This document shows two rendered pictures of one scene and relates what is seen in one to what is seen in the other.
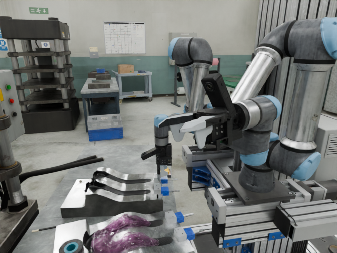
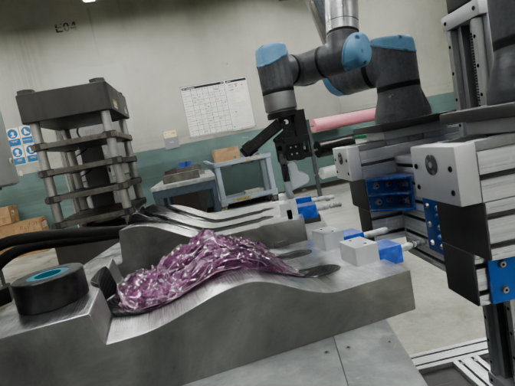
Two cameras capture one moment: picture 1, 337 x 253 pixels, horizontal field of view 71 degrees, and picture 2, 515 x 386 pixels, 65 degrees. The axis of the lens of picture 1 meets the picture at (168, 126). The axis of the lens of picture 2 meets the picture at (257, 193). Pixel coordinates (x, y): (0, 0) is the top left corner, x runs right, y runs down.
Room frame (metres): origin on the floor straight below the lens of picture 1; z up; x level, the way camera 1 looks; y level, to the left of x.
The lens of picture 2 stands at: (0.19, 0.01, 1.05)
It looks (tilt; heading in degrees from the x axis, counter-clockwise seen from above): 7 degrees down; 7
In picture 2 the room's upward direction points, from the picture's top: 11 degrees counter-clockwise
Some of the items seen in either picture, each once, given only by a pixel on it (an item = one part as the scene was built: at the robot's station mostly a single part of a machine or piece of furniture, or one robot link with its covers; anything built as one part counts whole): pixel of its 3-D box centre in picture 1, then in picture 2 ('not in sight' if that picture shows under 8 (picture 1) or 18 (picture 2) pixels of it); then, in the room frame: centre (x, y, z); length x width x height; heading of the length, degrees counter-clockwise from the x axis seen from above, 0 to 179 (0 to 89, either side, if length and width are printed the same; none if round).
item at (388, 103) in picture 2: not in sight; (400, 101); (1.37, -0.29, 1.09); 0.15 x 0.15 x 0.10
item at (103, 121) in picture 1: (105, 121); not in sight; (4.09, 1.16, 0.28); 0.61 x 0.41 x 0.15; 104
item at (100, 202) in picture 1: (116, 189); (196, 235); (1.09, 0.28, 0.87); 0.50 x 0.26 x 0.14; 93
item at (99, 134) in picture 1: (106, 130); not in sight; (4.09, 1.16, 0.11); 0.61 x 0.41 x 0.22; 104
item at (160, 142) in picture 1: (161, 139); (280, 103); (1.15, 0.04, 1.13); 0.08 x 0.08 x 0.05
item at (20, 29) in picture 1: (48, 74); (99, 175); (5.05, 2.53, 1.03); 1.54 x 0.94 x 2.06; 14
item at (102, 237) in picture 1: (123, 233); (203, 261); (0.75, 0.18, 0.90); 0.26 x 0.18 x 0.08; 110
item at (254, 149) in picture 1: (249, 142); not in sight; (0.64, -0.24, 1.34); 0.11 x 0.08 x 0.11; 37
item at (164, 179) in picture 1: (165, 179); (306, 201); (1.15, 0.01, 0.89); 0.13 x 0.05 x 0.05; 93
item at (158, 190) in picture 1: (166, 191); (311, 209); (1.04, 0.01, 0.89); 0.13 x 0.05 x 0.05; 93
